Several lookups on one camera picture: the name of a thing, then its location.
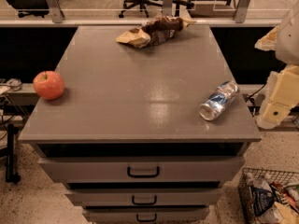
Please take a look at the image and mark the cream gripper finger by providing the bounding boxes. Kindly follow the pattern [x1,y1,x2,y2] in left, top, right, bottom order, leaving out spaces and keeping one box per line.
[254,25,279,51]
[256,64,299,129]

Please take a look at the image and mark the brown chip bag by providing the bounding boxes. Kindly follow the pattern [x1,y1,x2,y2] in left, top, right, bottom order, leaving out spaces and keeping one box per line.
[116,16,194,49]

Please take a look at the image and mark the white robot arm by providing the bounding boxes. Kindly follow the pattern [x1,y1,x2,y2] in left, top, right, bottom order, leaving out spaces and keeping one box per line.
[254,2,299,129]

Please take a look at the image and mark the red snack bag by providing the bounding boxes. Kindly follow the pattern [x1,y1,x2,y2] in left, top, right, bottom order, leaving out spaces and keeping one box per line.
[270,182,298,211]

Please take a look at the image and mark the dark blue snack bag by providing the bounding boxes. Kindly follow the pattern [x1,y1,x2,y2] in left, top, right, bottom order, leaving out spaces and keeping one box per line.
[251,188,275,217]

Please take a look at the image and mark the yellow snack bag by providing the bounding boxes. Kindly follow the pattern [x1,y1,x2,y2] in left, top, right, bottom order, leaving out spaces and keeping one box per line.
[274,203,299,224]

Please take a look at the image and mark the top grey drawer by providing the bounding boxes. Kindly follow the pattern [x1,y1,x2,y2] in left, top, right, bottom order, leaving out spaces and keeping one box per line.
[38,156,245,183]

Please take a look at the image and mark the grey drawer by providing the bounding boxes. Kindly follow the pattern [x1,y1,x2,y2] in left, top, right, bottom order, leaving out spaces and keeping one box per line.
[82,206,209,224]
[66,188,223,207]
[38,156,245,183]

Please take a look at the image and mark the grey drawer cabinet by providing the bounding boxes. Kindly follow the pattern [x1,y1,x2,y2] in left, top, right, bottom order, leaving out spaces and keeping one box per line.
[18,24,263,224]

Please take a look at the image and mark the middle grey drawer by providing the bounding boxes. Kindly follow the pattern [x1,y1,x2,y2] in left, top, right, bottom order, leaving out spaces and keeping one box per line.
[66,188,223,207]

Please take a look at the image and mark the bottom grey drawer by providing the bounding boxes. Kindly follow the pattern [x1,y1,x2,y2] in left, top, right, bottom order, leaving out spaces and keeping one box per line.
[82,206,209,224]

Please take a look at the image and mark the red apple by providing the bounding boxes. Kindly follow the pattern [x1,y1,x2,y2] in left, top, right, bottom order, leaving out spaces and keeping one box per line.
[33,71,64,100]

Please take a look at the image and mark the small items on ledge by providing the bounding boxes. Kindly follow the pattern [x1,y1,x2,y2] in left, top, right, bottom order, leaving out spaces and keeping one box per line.
[0,78,22,92]

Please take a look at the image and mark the black stand leg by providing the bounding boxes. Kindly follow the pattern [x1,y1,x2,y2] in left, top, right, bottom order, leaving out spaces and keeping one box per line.
[6,124,21,184]

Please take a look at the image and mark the black cable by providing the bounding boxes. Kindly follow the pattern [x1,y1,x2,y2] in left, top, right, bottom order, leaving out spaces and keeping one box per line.
[244,83,267,117]

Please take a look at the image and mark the wire basket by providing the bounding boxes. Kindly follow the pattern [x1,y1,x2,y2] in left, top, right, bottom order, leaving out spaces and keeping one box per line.
[238,168,299,224]

